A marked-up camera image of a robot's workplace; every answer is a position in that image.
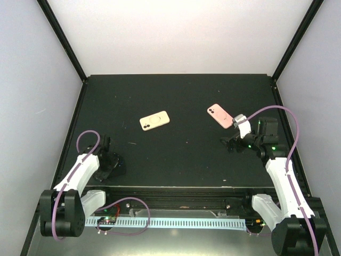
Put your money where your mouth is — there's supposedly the small electronics board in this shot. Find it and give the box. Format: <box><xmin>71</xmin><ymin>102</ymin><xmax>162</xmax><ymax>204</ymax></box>
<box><xmin>97</xmin><ymin>217</ymin><xmax>116</xmax><ymax>225</ymax></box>

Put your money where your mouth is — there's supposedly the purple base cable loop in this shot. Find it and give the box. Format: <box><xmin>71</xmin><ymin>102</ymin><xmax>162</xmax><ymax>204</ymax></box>
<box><xmin>95</xmin><ymin>197</ymin><xmax>150</xmax><ymax>237</ymax></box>

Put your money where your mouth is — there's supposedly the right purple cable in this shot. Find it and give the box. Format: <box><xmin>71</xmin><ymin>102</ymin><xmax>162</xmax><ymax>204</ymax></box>
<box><xmin>234</xmin><ymin>105</ymin><xmax>320</xmax><ymax>256</ymax></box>

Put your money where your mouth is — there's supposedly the pink cased phone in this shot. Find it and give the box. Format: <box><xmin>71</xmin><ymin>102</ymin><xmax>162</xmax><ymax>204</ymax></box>
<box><xmin>207</xmin><ymin>103</ymin><xmax>233</xmax><ymax>129</ymax></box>

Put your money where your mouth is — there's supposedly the light blue slotted cable duct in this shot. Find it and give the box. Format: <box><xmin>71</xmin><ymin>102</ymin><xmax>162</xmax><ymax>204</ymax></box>
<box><xmin>85</xmin><ymin>216</ymin><xmax>247</xmax><ymax>231</ymax></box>

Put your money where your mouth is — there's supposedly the beige cased phone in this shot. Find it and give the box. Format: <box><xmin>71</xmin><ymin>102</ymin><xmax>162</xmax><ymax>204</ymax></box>
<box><xmin>139</xmin><ymin>111</ymin><xmax>170</xmax><ymax>131</ymax></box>

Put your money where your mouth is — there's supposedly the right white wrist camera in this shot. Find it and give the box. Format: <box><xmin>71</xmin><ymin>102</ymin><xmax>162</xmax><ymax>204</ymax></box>
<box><xmin>232</xmin><ymin>114</ymin><xmax>251</xmax><ymax>139</ymax></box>

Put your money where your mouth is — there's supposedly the left black frame post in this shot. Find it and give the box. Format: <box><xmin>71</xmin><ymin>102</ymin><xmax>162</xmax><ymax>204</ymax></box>
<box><xmin>37</xmin><ymin>0</ymin><xmax>87</xmax><ymax>82</ymax></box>

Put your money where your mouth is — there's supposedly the right black frame post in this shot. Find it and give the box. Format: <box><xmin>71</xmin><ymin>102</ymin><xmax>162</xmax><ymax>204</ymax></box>
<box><xmin>272</xmin><ymin>0</ymin><xmax>324</xmax><ymax>82</ymax></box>

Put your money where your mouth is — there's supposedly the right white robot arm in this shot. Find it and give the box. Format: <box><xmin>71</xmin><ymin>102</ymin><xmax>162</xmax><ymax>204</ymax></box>
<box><xmin>221</xmin><ymin>115</ymin><xmax>327</xmax><ymax>255</ymax></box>

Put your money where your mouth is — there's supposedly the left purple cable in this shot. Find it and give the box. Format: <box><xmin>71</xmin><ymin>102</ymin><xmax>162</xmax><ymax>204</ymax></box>
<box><xmin>52</xmin><ymin>130</ymin><xmax>101</xmax><ymax>240</ymax></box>

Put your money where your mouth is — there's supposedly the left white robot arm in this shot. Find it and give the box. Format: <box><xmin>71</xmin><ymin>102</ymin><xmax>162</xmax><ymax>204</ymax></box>
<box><xmin>39</xmin><ymin>130</ymin><xmax>126</xmax><ymax>241</ymax></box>

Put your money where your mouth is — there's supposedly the black frame post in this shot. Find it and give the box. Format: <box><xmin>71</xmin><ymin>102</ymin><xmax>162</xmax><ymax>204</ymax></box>
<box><xmin>272</xmin><ymin>0</ymin><xmax>324</xmax><ymax>82</ymax></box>
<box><xmin>37</xmin><ymin>0</ymin><xmax>87</xmax><ymax>82</ymax></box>

